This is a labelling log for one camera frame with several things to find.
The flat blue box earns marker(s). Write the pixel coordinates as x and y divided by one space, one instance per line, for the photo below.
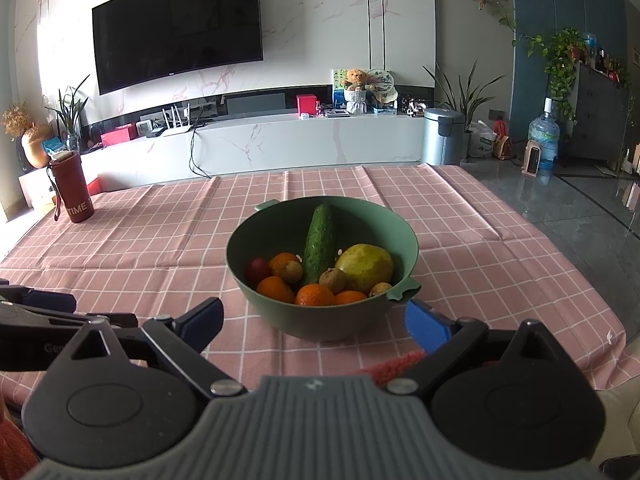
385 110

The trailing pothos plant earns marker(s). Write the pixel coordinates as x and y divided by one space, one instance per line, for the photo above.
560 65

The red tomato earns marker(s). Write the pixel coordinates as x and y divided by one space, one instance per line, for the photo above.
257 269

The green orchid plant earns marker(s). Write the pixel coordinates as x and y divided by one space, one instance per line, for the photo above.
70 115

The brown bag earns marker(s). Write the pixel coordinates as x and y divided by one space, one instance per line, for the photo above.
501 146

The silver pedal bin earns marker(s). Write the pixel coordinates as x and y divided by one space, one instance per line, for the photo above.
442 135

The pink checked tablecloth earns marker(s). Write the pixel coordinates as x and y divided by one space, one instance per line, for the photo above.
150 240

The black wall television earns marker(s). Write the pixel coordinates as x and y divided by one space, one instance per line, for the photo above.
175 30

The beige sofa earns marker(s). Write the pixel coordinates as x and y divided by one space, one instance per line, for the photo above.
617 410

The cow figurine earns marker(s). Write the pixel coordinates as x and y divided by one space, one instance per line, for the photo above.
414 108

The pink red box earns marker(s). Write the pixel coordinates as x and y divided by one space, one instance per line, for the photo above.
119 136

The blue water bottle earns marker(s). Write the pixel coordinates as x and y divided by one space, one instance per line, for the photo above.
544 132

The small red box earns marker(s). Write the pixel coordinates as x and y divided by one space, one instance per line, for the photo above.
306 105

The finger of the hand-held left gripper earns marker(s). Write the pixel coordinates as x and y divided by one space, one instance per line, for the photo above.
120 321
50 301

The dried flowers orange vase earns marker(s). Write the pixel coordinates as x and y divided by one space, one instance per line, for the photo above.
32 150

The teddy bear bouquet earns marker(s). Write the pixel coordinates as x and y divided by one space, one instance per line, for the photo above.
356 95

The orange fuzzy cloth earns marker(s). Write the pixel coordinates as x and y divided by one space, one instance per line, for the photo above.
395 366

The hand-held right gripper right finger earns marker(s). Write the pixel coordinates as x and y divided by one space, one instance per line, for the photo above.
425 327

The blue tissue packet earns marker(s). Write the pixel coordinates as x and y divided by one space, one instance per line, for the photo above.
55 146

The dark red tumbler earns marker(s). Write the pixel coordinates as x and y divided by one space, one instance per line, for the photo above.
72 190

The large orange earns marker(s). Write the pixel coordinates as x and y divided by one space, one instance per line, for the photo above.
350 298
314 296

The grey sideboard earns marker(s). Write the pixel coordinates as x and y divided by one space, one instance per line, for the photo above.
595 115

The white marble tv cabinet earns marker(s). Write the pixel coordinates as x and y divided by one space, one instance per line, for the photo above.
300 140

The white plastic bag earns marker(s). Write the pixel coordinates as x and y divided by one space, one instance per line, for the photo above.
481 142

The beige small heater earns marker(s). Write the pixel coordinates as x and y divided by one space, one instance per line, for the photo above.
532 157

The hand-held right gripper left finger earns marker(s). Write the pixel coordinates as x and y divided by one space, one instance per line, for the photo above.
207 317

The green colander bowl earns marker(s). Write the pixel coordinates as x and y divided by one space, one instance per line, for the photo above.
320 320

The yellow pear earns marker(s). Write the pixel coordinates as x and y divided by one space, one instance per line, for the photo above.
365 265

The small orange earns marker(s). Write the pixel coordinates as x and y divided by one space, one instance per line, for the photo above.
282 261

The decorative plate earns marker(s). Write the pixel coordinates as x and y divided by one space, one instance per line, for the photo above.
381 82

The small colourful painting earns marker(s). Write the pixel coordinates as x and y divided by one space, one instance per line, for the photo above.
338 82

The medium orange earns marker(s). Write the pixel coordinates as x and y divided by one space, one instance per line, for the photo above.
275 290

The long leaf potted plant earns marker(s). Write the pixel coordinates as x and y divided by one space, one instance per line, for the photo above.
465 92

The small white device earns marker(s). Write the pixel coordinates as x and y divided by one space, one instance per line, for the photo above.
145 128

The brown kiwi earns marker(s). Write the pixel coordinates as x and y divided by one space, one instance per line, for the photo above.
290 271
380 289
332 280

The white router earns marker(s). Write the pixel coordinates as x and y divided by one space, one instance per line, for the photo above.
175 122

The green cucumber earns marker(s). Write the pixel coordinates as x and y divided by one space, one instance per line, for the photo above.
320 240

